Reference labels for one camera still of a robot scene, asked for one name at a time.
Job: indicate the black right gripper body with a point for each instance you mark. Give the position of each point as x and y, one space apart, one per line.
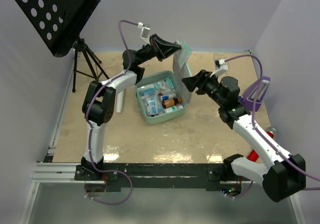
209 86

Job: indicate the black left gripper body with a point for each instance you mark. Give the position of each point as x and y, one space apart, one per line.
148 53

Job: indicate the teal header small packet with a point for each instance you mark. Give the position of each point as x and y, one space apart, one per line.
164 85

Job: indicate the brown bottle orange cap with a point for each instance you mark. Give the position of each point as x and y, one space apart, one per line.
171 102

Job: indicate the mint green medicine case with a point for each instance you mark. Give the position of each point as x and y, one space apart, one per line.
180 90

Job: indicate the green dotted plaster packet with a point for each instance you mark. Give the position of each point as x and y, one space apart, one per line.
184 54

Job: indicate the white green label bottle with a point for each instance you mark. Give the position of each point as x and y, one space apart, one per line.
173 108

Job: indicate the large blue mask packet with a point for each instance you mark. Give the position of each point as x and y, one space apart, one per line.
146 91

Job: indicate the blue white swab packet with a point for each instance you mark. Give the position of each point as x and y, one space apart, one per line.
152 106

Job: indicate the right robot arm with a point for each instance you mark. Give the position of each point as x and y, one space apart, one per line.
281 173

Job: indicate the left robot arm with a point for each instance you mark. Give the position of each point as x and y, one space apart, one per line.
100 99

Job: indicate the white plastic tube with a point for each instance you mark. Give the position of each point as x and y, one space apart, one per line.
119 102

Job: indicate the purple metronome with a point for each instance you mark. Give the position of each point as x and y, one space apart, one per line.
254 90

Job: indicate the black music stand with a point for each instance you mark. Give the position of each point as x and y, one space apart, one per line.
59 24

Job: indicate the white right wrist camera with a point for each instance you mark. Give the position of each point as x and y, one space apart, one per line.
220 67

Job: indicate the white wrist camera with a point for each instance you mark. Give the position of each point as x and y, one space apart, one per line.
220 67
144 30

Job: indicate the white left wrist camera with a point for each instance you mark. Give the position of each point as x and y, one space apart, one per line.
144 30

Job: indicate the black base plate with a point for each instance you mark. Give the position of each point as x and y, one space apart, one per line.
208 176

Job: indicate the aluminium rail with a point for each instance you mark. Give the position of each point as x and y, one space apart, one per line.
58 173

